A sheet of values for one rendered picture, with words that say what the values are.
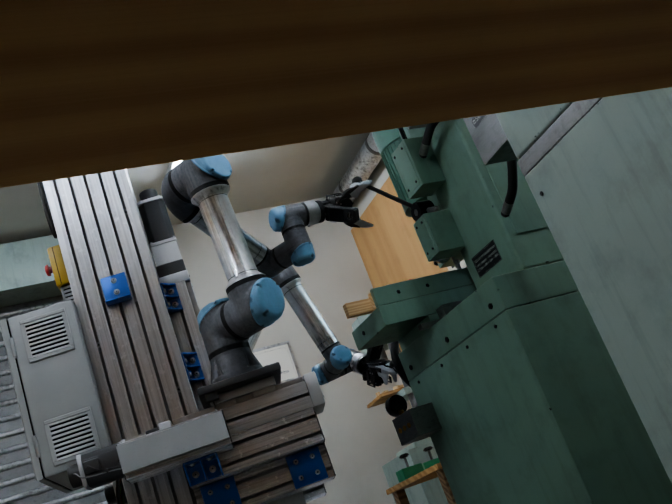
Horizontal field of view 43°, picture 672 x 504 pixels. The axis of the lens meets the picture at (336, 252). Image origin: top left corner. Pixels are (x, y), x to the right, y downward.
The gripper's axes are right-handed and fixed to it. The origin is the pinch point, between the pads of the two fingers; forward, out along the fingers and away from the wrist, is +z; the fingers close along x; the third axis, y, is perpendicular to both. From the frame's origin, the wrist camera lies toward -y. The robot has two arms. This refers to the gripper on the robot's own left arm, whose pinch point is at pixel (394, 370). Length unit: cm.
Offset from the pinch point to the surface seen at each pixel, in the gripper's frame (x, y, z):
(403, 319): 16.6, -26.0, 36.5
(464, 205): 0, -56, 47
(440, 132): 0, -77, 39
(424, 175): 6, -65, 39
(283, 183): -99, -50, -291
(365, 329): 22.7, -22.6, 24.8
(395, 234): -150, -10, -236
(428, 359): 10.5, -13.1, 37.7
